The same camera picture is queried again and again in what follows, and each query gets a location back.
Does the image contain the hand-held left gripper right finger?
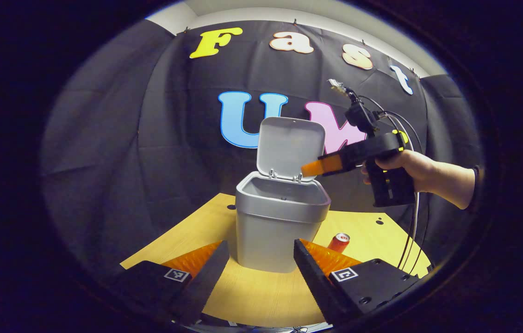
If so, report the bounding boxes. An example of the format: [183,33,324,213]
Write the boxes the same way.
[293,238,422,327]

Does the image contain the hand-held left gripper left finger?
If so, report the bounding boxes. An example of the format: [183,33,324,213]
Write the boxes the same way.
[113,240,230,327]

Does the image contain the red pop can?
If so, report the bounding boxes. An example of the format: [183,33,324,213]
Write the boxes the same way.
[327,233,351,253]

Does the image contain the white desktop garbage bin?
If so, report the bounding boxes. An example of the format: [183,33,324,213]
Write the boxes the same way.
[235,117,331,273]

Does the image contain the wooden desktop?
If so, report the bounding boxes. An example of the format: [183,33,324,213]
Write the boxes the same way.
[119,193,431,328]

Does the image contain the black backdrop cloth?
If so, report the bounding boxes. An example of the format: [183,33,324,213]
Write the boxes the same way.
[42,18,482,278]

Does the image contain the right gripper cable bundle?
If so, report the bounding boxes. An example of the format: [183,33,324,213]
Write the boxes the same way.
[359,95,431,271]

